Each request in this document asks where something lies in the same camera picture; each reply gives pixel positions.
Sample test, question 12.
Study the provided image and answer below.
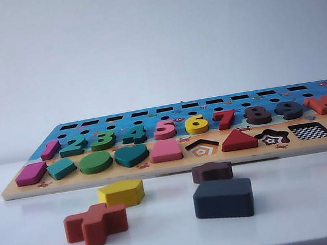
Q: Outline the dark blue rectangular block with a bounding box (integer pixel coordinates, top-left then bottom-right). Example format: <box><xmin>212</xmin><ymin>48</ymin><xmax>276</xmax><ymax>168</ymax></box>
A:
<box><xmin>190</xmin><ymin>174</ymin><xmax>257</xmax><ymax>225</ymax></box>

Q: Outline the pink number five piece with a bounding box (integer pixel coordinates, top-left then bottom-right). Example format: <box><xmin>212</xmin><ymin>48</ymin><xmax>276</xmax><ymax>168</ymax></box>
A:
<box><xmin>152</xmin><ymin>118</ymin><xmax>179</xmax><ymax>141</ymax></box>

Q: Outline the teal number four piece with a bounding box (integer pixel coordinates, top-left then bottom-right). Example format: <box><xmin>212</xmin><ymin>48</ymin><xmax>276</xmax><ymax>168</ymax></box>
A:
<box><xmin>120</xmin><ymin>124</ymin><xmax>149</xmax><ymax>146</ymax></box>

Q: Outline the pink trapezoid block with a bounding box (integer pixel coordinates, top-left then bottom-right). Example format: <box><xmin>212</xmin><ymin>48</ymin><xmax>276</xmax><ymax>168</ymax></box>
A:
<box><xmin>149</xmin><ymin>139</ymin><xmax>185</xmax><ymax>164</ymax></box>

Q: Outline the yellow number six piece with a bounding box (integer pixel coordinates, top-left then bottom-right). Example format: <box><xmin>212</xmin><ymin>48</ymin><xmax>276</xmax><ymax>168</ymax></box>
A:
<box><xmin>183</xmin><ymin>113</ymin><xmax>210</xmax><ymax>136</ymax></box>

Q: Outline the colourful wooden puzzle board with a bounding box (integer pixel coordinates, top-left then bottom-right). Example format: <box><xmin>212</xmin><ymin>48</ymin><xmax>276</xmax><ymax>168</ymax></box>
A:
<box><xmin>0</xmin><ymin>83</ymin><xmax>327</xmax><ymax>203</ymax></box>

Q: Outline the teal heart block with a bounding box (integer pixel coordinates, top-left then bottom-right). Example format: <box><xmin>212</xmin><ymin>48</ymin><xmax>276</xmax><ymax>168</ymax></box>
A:
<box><xmin>113</xmin><ymin>143</ymin><xmax>152</xmax><ymax>170</ymax></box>

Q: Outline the green number three piece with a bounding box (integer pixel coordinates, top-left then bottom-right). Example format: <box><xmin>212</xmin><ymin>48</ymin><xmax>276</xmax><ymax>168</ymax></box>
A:
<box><xmin>88</xmin><ymin>130</ymin><xmax>116</xmax><ymax>152</ymax></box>

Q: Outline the red number seven piece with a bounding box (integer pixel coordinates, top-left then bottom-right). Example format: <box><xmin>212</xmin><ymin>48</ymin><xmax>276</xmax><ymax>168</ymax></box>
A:
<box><xmin>213</xmin><ymin>108</ymin><xmax>241</xmax><ymax>132</ymax></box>

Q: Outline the brown star block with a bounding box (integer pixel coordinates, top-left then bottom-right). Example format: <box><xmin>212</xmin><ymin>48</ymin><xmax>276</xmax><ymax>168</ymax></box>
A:
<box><xmin>190</xmin><ymin>158</ymin><xmax>234</xmax><ymax>186</ymax></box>

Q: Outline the green circle block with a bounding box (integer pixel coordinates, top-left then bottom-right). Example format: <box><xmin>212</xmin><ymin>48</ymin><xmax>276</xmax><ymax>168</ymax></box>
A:
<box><xmin>77</xmin><ymin>149</ymin><xmax>118</xmax><ymax>176</ymax></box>

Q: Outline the red triangle block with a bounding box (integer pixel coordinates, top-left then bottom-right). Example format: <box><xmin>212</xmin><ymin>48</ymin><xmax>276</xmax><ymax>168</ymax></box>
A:
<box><xmin>219</xmin><ymin>126</ymin><xmax>259</xmax><ymax>154</ymax></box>

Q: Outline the yellow pentagon block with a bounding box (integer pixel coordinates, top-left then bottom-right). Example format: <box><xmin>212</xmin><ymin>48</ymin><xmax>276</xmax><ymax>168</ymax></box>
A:
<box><xmin>95</xmin><ymin>177</ymin><xmax>147</xmax><ymax>212</ymax></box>

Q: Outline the teal number two piece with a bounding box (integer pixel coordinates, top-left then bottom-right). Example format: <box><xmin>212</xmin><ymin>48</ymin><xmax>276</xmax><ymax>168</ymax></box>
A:
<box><xmin>57</xmin><ymin>134</ymin><xmax>91</xmax><ymax>159</ymax></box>

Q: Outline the brown number eight piece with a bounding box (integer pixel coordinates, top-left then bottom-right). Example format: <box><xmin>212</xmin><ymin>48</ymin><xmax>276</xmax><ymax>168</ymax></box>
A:
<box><xmin>243</xmin><ymin>104</ymin><xmax>272</xmax><ymax>128</ymax></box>

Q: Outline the teal square block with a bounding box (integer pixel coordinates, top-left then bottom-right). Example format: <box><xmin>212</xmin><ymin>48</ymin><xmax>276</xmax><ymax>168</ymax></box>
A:
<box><xmin>45</xmin><ymin>156</ymin><xmax>79</xmax><ymax>182</ymax></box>

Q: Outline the magenta number one piece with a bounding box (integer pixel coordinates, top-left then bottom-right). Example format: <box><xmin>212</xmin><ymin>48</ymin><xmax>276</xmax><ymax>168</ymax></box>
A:
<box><xmin>38</xmin><ymin>139</ymin><xmax>63</xmax><ymax>162</ymax></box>

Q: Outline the orange cross block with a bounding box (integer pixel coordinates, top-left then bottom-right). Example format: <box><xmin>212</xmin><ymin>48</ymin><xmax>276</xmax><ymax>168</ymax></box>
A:
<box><xmin>62</xmin><ymin>199</ymin><xmax>132</xmax><ymax>245</ymax></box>

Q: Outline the dark blue number nine piece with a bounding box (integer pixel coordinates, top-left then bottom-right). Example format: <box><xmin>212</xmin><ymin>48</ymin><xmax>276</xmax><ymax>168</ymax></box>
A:
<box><xmin>273</xmin><ymin>99</ymin><xmax>304</xmax><ymax>123</ymax></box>

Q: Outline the magenta rectangle block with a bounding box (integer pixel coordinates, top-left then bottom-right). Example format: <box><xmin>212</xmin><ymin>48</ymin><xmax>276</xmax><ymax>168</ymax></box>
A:
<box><xmin>12</xmin><ymin>160</ymin><xmax>50</xmax><ymax>188</ymax></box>

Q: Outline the orange number ten piece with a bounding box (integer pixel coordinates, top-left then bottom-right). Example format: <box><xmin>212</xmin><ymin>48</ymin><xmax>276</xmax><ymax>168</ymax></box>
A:
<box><xmin>303</xmin><ymin>94</ymin><xmax>327</xmax><ymax>118</ymax></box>

